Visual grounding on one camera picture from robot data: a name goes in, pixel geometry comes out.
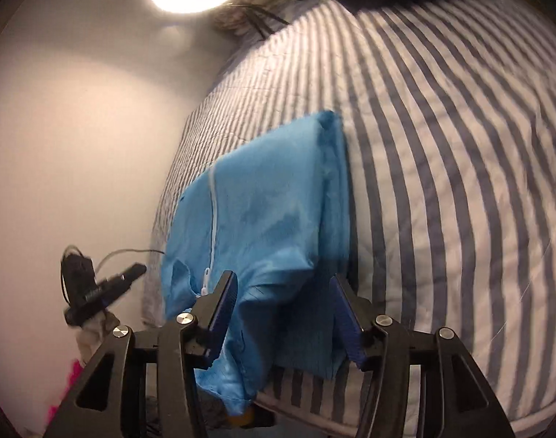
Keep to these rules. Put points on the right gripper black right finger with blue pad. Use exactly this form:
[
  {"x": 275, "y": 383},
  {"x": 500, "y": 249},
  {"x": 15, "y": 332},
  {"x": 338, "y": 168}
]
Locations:
[{"x": 377, "y": 345}]

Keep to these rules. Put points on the light blue garment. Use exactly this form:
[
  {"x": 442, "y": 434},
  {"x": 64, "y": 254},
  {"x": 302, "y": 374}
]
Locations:
[{"x": 276, "y": 213}]

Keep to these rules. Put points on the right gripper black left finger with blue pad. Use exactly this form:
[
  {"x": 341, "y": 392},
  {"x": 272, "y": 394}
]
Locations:
[{"x": 191, "y": 341}]

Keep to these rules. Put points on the blue white striped bed cover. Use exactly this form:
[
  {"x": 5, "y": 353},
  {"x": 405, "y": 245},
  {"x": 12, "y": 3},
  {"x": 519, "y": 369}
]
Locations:
[{"x": 449, "y": 108}]

